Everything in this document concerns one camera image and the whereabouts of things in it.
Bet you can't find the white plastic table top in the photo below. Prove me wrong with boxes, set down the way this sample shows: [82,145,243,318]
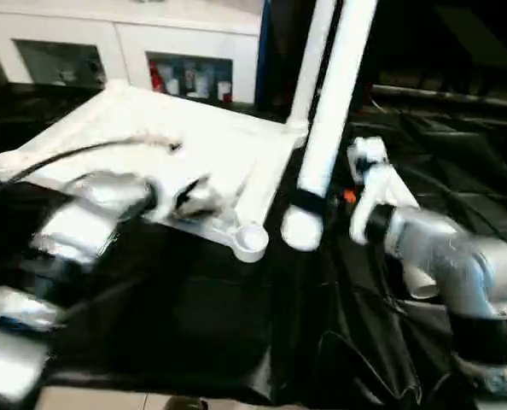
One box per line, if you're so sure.
[0,79,311,265]

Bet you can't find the black work mat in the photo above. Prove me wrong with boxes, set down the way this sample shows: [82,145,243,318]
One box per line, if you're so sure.
[0,80,507,407]

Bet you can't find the dark metal rod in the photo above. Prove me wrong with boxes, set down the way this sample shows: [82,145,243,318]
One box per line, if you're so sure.
[370,84,507,113]

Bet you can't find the black case with gold label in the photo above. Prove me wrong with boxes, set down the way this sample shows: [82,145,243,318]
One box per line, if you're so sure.
[259,0,378,116]

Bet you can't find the white glass-door cabinet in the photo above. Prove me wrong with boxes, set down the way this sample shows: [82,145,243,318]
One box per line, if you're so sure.
[0,0,264,107]

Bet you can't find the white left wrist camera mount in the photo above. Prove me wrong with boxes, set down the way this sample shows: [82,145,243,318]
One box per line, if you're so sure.
[148,169,213,224]

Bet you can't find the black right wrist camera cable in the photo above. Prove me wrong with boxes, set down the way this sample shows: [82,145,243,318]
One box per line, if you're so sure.
[366,158,507,240]

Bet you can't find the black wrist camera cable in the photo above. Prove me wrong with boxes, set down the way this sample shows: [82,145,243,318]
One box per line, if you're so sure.
[366,158,507,240]
[0,133,183,207]

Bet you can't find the black left wrist camera cable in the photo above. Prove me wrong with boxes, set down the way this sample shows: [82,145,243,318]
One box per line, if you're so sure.
[0,133,183,207]

